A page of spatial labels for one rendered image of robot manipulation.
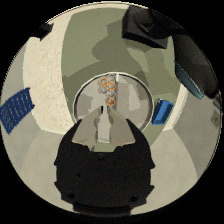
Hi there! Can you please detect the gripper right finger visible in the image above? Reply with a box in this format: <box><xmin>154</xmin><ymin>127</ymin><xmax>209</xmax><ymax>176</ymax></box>
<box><xmin>107</xmin><ymin>106</ymin><xmax>155</xmax><ymax>170</ymax></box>

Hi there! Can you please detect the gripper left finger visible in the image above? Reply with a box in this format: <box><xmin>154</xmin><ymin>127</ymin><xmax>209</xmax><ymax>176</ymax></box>
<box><xmin>54</xmin><ymin>106</ymin><xmax>103</xmax><ymax>166</ymax></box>

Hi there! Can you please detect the blue crate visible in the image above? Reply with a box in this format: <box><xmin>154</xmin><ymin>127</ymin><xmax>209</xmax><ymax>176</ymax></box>
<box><xmin>150</xmin><ymin>98</ymin><xmax>174</xmax><ymax>125</ymax></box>

